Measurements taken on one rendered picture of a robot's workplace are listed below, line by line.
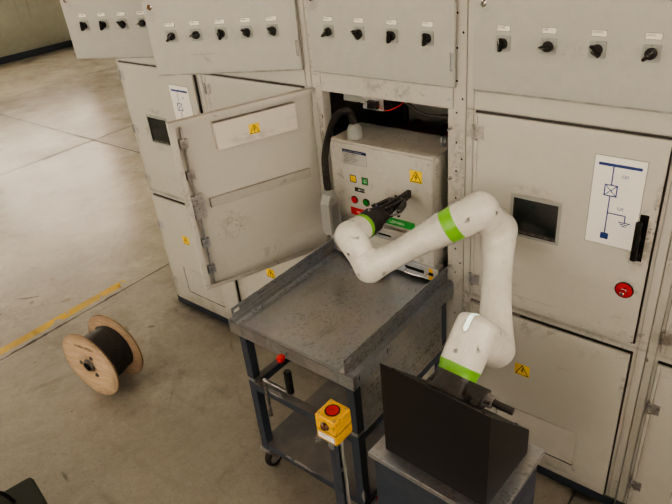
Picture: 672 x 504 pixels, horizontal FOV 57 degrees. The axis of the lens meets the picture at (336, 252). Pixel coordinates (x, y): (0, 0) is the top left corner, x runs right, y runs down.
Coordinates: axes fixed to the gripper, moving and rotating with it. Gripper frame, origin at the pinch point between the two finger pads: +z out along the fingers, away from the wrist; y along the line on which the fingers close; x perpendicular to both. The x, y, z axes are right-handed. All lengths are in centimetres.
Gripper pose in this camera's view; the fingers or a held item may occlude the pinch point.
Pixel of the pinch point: (404, 196)
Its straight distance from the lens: 239.5
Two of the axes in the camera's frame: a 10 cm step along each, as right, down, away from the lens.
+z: 6.2, -4.5, 6.5
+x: -1.0, -8.6, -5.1
